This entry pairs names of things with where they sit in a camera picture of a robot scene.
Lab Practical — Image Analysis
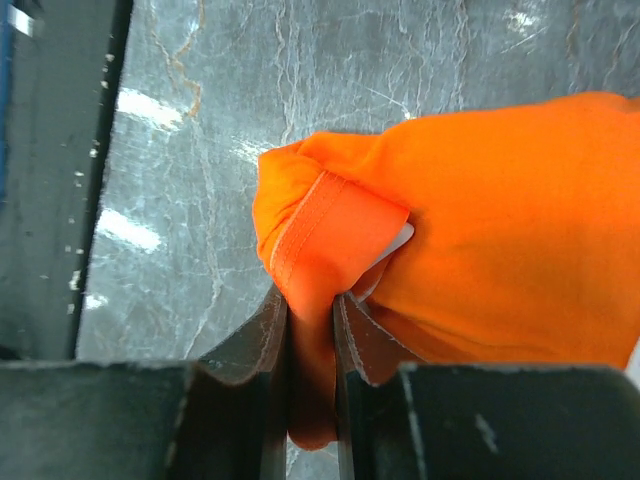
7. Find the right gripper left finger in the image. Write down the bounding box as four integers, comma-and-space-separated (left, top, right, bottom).
167, 287, 288, 479

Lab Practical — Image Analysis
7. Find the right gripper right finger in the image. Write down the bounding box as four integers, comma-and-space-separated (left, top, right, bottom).
332, 293, 429, 479

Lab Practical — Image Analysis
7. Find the orange boxer underwear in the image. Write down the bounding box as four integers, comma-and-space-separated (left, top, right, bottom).
253, 92, 639, 450

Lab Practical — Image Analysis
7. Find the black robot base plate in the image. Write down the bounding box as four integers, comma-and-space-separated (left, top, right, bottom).
1, 1, 133, 360

